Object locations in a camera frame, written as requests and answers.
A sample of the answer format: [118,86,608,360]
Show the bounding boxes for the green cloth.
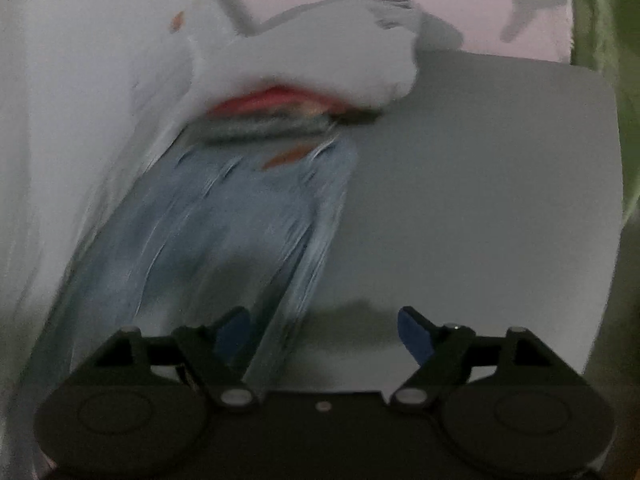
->
[564,0,640,321]

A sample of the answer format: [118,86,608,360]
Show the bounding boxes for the light blue jeans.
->
[47,136,362,397]

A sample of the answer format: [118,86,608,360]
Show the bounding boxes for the red folded garment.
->
[210,85,346,117]

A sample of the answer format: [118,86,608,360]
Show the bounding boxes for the white cloth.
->
[0,0,253,480]

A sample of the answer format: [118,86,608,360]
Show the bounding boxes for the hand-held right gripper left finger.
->
[92,306,262,414]

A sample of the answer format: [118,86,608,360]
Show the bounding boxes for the white garment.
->
[191,0,420,112]

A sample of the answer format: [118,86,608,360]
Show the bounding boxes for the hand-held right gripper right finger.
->
[390,305,552,414]

